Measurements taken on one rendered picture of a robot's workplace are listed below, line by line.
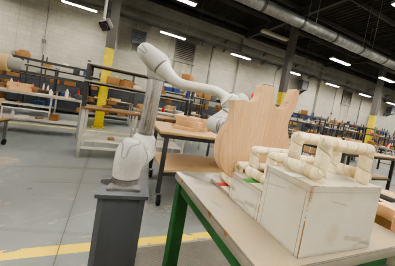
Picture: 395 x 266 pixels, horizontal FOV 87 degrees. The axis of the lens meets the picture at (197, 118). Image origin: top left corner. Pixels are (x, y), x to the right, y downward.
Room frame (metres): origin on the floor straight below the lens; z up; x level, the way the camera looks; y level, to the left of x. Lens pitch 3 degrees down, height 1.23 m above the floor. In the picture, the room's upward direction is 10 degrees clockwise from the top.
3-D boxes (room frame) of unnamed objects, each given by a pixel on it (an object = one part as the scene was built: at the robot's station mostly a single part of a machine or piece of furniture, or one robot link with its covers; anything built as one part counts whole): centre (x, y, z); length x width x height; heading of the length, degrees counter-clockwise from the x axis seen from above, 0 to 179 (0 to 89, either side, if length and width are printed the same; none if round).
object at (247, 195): (0.72, -0.31, 0.98); 0.27 x 0.16 x 0.09; 114
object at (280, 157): (0.68, -0.33, 1.12); 0.20 x 0.03 x 0.03; 112
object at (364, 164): (0.56, -0.47, 1.15); 0.03 x 0.03 x 0.09
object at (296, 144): (0.57, -0.28, 1.15); 0.03 x 0.03 x 0.09
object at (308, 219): (0.57, -0.37, 1.02); 0.27 x 0.15 x 0.17; 114
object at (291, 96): (0.91, -0.38, 1.33); 0.07 x 0.04 x 0.10; 112
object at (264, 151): (0.75, -0.30, 1.12); 0.20 x 0.03 x 0.03; 112
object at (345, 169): (0.60, -0.46, 1.12); 0.11 x 0.03 x 0.03; 24
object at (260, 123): (0.87, -0.25, 1.17); 0.35 x 0.04 x 0.40; 112
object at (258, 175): (0.68, -0.23, 1.04); 0.11 x 0.03 x 0.03; 24
